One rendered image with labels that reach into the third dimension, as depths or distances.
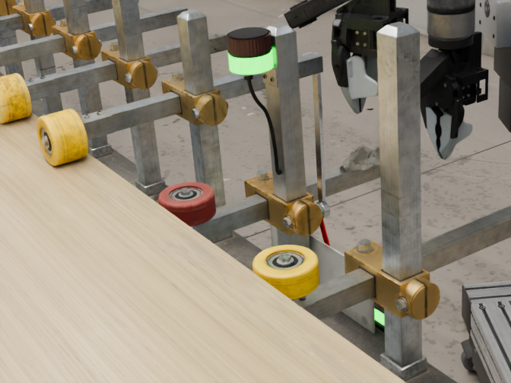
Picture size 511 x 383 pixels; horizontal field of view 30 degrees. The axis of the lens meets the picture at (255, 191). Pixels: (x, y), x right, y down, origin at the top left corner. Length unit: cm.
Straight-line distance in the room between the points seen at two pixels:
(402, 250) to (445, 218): 204
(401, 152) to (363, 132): 280
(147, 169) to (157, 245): 61
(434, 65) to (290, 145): 32
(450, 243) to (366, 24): 32
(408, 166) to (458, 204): 218
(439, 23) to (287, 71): 32
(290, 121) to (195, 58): 25
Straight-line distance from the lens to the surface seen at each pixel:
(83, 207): 137
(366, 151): 154
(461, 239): 133
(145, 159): 183
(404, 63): 110
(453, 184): 347
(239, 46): 127
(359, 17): 131
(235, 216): 139
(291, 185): 137
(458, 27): 154
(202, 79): 154
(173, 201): 133
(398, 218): 117
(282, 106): 132
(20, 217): 137
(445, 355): 256
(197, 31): 152
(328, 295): 120
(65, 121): 149
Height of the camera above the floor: 147
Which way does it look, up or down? 25 degrees down
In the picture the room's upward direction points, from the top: 5 degrees counter-clockwise
